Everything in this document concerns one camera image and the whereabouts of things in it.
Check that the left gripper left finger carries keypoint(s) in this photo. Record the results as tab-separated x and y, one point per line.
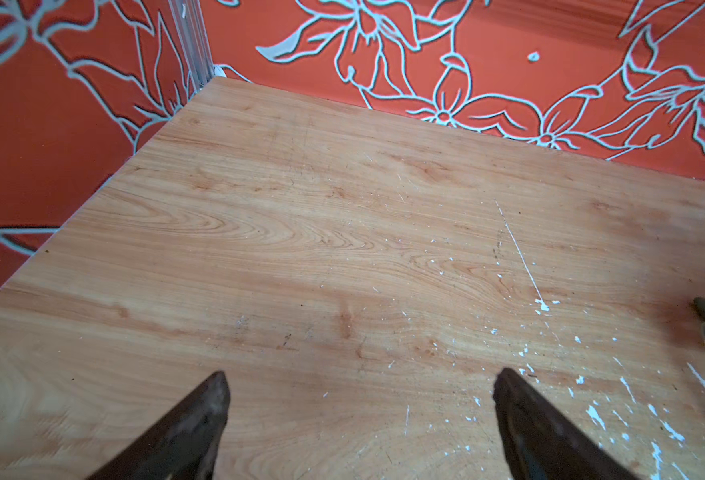
183	444

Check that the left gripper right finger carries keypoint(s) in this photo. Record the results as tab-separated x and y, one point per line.
540	442

